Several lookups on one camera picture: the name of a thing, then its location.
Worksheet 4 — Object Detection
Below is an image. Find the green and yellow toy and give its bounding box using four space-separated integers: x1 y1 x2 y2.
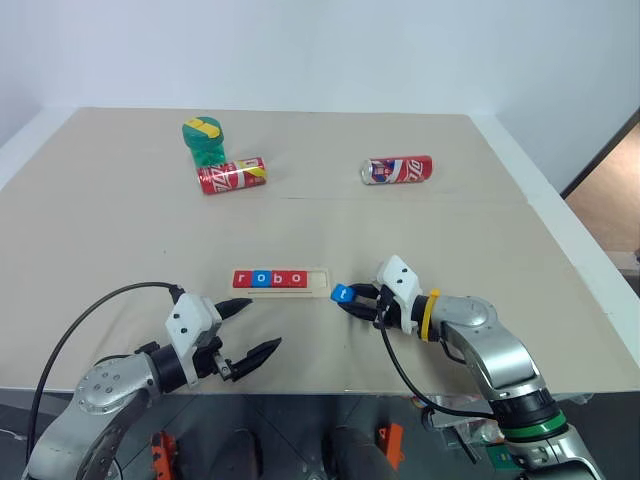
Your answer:
181 115 227 169

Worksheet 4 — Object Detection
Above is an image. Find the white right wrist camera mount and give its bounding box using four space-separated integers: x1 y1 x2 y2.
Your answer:
375 254 424 336

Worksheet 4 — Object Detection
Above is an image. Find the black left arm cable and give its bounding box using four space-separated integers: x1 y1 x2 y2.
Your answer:
27 282 182 451

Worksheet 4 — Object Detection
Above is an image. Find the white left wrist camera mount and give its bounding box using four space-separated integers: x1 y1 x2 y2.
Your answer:
164 293 224 389

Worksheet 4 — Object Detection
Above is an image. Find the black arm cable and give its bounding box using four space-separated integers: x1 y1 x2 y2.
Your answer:
27 282 182 451
377 322 496 419

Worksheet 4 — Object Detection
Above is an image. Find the dark brown door frame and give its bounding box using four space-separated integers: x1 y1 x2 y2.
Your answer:
559 107 640 199

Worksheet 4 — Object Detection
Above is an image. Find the yellow zip tie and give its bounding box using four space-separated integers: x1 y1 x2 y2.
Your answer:
419 288 441 342

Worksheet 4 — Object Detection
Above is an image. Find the orange and black clamp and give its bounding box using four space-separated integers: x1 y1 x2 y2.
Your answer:
377 423 405 471
151 432 176 477

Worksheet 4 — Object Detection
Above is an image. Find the tray with robo letter tiles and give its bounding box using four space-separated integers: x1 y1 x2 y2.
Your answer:
230 267 332 300

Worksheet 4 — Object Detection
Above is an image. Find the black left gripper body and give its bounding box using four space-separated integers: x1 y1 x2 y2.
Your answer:
192 324 241 384

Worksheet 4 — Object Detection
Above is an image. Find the red soda can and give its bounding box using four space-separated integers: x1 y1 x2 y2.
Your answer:
361 154 434 186

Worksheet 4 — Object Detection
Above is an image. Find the red can with yellow stripe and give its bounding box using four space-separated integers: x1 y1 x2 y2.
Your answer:
196 156 269 196

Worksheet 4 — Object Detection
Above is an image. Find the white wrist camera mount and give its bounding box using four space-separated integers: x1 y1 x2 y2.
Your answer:
164 293 224 389
375 254 424 336

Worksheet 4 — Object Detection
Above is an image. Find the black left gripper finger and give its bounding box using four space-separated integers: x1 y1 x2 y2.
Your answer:
230 337 283 384
213 297 254 324

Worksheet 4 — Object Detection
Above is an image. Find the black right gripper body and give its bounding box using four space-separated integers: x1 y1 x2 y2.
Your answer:
369 284 404 331

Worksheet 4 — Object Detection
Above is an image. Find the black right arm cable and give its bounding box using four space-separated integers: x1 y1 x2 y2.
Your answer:
377 322 496 419

